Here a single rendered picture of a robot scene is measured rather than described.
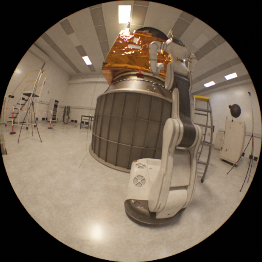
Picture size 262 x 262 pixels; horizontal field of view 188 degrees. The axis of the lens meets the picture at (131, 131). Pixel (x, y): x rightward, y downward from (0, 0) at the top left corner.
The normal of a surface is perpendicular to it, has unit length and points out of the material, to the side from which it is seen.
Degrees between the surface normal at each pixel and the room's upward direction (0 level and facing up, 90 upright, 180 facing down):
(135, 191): 38
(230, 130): 90
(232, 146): 90
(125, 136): 90
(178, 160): 58
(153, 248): 0
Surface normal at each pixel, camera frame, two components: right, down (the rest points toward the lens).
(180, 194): 0.10, -0.75
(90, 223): 0.15, -0.98
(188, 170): 0.01, -0.46
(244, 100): -0.99, -0.15
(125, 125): -0.21, 0.05
